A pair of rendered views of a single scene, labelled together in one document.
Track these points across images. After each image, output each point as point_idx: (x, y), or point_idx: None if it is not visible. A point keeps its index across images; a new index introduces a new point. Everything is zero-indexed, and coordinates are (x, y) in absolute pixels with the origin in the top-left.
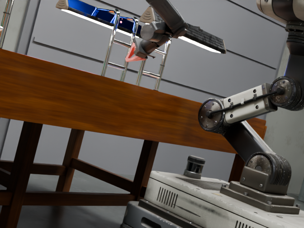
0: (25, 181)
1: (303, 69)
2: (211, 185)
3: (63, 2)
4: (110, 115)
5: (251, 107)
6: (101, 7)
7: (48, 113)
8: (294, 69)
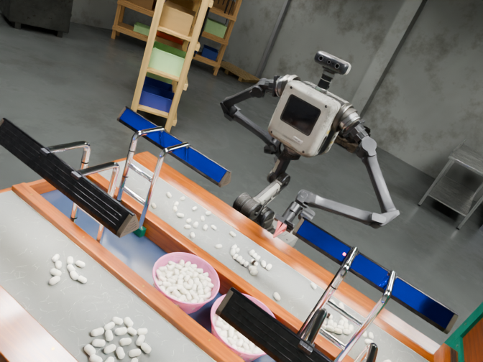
0: None
1: (287, 165)
2: None
3: (133, 225)
4: None
5: (273, 197)
6: (92, 172)
7: None
8: (284, 166)
